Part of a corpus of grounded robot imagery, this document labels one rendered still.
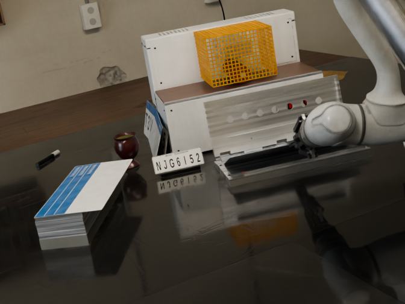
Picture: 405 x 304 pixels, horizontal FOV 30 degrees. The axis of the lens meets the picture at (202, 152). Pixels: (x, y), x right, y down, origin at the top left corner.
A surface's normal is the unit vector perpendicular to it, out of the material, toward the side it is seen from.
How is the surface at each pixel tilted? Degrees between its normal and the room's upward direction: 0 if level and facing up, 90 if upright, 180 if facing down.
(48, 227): 90
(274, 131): 79
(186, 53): 90
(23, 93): 90
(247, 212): 0
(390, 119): 89
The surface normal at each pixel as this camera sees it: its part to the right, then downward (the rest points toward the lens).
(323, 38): 0.44, 0.20
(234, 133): 0.17, 0.07
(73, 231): -0.11, 0.32
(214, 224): -0.16, -0.94
